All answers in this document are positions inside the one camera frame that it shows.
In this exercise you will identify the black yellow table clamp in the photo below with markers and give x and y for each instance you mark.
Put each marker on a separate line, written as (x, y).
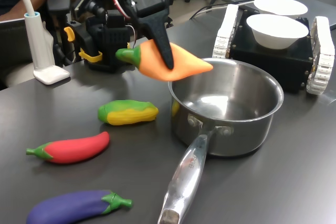
(68, 33)
(128, 45)

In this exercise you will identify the orange toy carrot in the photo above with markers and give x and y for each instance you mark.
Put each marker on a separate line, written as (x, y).
(152, 66)

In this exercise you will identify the red toy chilli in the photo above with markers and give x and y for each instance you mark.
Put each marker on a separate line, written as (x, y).
(73, 149)

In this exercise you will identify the purple toy aubergine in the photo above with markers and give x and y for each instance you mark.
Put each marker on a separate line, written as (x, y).
(71, 207)

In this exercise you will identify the black tracked vehicle, white tracks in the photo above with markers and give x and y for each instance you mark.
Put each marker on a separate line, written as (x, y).
(267, 62)

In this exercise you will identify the white bowl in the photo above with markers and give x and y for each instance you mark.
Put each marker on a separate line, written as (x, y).
(281, 5)
(275, 35)

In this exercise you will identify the yellow green toy corn cob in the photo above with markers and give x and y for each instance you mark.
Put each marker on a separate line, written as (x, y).
(126, 112)

